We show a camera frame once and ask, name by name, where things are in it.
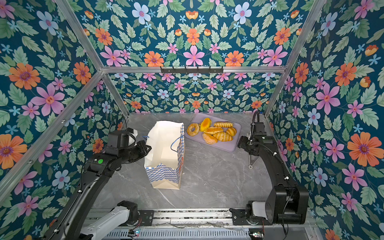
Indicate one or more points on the aluminium frame profile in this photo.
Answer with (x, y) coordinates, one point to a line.
(11, 179)

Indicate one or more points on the long ridged baguette bread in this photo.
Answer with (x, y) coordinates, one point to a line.
(224, 124)

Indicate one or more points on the large striped croissant bread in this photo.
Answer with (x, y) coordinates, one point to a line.
(223, 137)

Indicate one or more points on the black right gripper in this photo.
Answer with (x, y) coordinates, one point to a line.
(253, 152)

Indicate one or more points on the small yellow striped bun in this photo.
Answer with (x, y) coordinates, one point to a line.
(231, 131)

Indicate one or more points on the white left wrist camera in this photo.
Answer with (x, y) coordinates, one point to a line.
(132, 136)

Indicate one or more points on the golden glazed bread loaf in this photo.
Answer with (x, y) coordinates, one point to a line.
(213, 130)

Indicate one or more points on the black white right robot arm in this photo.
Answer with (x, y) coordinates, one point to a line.
(287, 202)

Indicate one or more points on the yellow mango shaped bread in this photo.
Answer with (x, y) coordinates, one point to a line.
(205, 124)

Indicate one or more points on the sesame coated bread roll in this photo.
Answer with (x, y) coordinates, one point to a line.
(209, 139)

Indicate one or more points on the black hook rail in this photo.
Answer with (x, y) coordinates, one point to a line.
(192, 70)

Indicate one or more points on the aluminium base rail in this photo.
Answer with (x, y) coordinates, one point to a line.
(191, 224)

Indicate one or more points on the ring shaped bagel bread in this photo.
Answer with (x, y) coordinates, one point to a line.
(193, 129)

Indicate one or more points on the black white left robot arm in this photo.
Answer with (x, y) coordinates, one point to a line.
(122, 148)

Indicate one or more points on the blue checkered paper bag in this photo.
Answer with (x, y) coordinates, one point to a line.
(164, 163)

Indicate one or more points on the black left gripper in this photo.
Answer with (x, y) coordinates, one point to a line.
(144, 151)

